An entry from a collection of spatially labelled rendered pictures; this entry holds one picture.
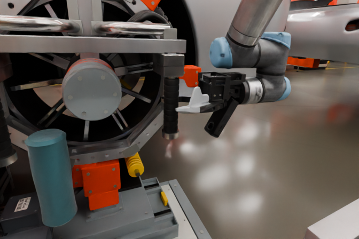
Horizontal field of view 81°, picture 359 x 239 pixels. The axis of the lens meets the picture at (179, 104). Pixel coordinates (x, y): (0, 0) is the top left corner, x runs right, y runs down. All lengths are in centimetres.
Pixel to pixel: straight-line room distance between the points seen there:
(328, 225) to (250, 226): 106
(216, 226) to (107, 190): 72
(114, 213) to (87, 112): 64
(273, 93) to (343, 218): 35
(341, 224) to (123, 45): 45
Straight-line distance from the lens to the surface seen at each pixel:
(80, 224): 109
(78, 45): 46
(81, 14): 66
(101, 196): 84
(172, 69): 46
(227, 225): 136
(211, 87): 50
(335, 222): 36
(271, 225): 144
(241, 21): 49
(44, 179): 64
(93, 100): 53
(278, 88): 63
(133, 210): 108
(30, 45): 47
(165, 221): 113
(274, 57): 60
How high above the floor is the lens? 99
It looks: 18 degrees down
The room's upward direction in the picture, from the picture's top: 2 degrees clockwise
